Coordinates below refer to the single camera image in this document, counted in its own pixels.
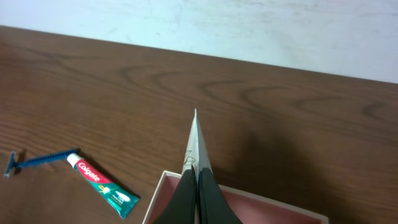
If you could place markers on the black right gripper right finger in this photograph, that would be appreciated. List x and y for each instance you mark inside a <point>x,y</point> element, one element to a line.
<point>213,207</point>

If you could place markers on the cream box with pink inside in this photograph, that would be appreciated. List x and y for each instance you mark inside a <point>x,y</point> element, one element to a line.
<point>249,208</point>

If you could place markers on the white Pantene tube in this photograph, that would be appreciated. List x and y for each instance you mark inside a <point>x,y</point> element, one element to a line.
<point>196,155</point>

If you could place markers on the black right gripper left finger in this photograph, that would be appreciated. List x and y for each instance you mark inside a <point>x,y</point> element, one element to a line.
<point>181,208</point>

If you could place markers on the Colgate toothpaste tube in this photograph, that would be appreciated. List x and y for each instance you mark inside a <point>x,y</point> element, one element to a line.
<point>120,199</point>

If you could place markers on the blue disposable razor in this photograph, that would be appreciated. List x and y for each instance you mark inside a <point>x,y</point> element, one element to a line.
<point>13,164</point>

